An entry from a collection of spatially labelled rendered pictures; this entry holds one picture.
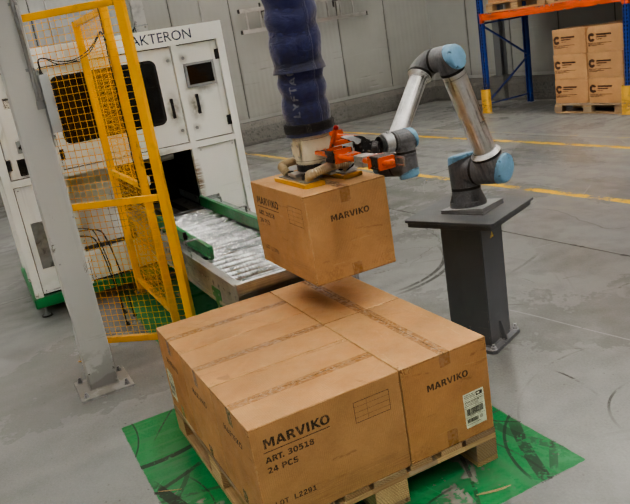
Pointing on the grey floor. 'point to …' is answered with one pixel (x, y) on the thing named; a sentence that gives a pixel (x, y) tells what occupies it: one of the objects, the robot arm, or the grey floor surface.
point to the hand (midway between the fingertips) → (343, 154)
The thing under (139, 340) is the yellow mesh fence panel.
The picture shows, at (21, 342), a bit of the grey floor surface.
